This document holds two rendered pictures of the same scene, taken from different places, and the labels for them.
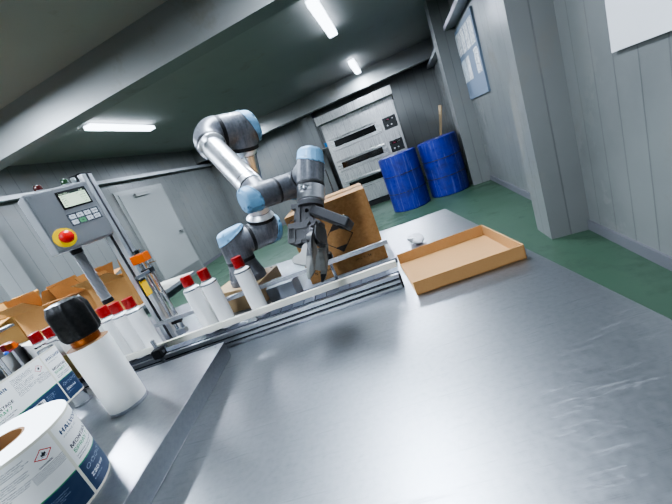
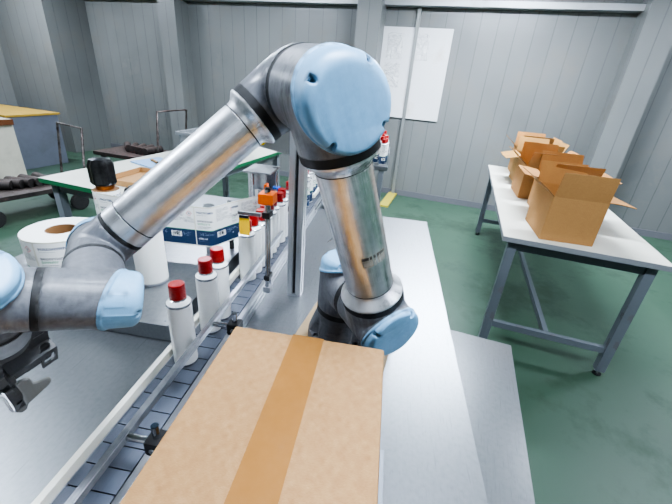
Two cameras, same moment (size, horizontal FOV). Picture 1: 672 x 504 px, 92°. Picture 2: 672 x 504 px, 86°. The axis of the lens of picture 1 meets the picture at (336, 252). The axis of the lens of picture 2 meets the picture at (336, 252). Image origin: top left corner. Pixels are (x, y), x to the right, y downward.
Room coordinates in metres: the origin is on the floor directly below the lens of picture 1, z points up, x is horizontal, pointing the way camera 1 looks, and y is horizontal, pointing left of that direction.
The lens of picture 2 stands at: (1.30, -0.34, 1.49)
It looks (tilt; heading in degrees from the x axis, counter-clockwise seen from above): 26 degrees down; 90
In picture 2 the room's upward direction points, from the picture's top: 5 degrees clockwise
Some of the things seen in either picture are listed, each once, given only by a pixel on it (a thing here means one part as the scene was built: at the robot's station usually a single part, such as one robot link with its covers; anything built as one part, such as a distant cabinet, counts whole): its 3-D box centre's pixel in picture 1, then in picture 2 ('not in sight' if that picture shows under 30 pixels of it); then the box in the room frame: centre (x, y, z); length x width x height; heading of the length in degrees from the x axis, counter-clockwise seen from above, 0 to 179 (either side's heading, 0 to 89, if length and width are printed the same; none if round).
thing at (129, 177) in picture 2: not in sight; (138, 177); (-0.02, 1.93, 0.82); 0.34 x 0.24 x 0.04; 79
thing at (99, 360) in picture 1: (96, 354); (146, 235); (0.74, 0.62, 1.03); 0.09 x 0.09 x 0.30
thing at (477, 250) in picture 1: (452, 256); not in sight; (0.91, -0.33, 0.85); 0.30 x 0.26 x 0.04; 83
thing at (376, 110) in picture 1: (370, 153); not in sight; (7.41, -1.53, 1.07); 1.61 x 1.24 x 2.13; 72
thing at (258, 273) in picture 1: (244, 269); (340, 318); (1.33, 0.38, 0.97); 0.15 x 0.15 x 0.10
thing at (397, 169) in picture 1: (423, 172); not in sight; (5.60, -1.92, 0.48); 1.36 x 0.80 x 0.96; 73
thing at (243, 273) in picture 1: (249, 286); (181, 323); (0.98, 0.29, 0.98); 0.05 x 0.05 x 0.20
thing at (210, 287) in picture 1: (216, 298); (208, 295); (1.00, 0.41, 0.98); 0.05 x 0.05 x 0.20
